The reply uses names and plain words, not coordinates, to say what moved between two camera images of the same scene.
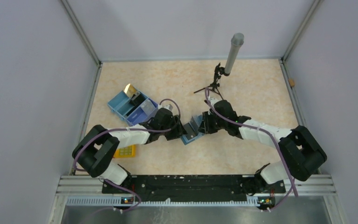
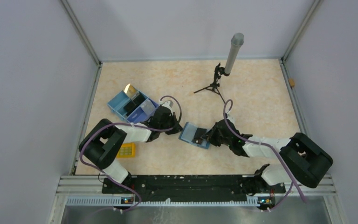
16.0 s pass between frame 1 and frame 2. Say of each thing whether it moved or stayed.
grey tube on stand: stayed
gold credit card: stayed
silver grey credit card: stayed
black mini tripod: stayed
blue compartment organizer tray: stayed
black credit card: moved
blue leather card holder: moved
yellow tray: stayed
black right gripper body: moved
